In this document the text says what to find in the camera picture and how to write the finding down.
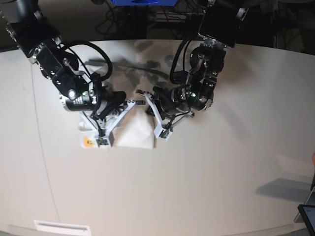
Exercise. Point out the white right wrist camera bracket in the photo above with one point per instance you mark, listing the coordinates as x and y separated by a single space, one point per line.
99 133

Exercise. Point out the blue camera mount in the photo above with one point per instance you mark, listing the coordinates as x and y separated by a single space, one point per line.
144 2

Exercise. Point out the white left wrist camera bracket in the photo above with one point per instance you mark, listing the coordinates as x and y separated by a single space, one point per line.
164 127

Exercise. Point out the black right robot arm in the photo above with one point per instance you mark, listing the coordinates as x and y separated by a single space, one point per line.
40 42

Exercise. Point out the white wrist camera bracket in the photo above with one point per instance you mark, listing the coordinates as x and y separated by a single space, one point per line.
164 127
99 133

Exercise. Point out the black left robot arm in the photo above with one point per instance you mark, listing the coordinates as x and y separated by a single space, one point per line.
194 88

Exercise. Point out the white paper label strip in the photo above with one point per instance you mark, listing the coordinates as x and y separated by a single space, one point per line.
62 229

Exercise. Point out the laptop with dark screen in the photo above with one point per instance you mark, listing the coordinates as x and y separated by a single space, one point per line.
306 211

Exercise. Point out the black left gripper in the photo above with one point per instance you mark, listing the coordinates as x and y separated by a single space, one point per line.
166 107

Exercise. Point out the white printed T-shirt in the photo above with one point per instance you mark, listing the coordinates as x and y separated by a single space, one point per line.
136 130

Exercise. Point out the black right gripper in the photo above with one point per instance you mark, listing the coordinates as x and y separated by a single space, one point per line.
107 103

